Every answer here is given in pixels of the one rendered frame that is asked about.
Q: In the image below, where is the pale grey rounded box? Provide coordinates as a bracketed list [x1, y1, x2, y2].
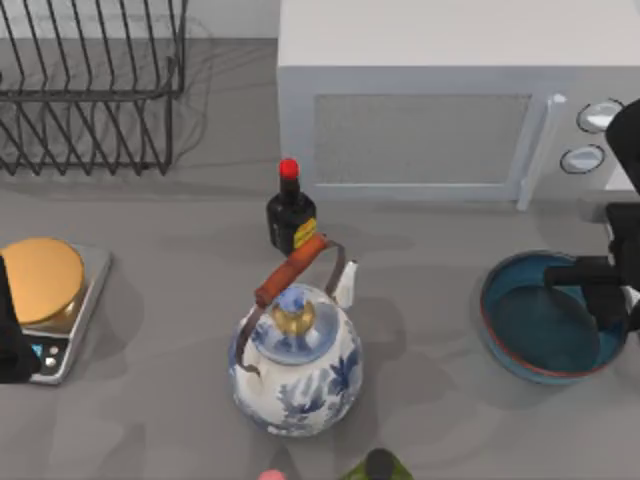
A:
[626, 286, 640, 347]

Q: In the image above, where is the blue bowl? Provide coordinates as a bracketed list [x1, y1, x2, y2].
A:
[479, 249, 631, 387]

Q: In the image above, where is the grey microwave knob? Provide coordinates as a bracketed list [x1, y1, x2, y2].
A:
[576, 99, 626, 134]
[559, 144, 608, 176]

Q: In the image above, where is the pale microwave door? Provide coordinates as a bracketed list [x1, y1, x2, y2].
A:
[278, 66, 551, 204]

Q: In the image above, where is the blue and white teapot lid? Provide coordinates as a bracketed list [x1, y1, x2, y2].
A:
[256, 288, 352, 365]

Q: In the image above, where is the pale microwave oven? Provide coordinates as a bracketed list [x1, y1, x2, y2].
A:
[276, 0, 640, 212]

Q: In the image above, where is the black bottle with red cap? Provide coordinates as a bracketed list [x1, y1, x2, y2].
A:
[265, 158, 319, 258]

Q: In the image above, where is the silver kitchen scale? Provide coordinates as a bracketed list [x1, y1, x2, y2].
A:
[18, 243, 114, 387]

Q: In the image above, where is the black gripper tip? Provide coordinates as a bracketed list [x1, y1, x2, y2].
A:
[0, 253, 42, 385]

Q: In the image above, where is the pale microwave door handle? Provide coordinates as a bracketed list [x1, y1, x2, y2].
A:
[516, 92, 570, 212]

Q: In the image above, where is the black wire dish rack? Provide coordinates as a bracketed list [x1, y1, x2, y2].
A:
[0, 0, 190, 177]

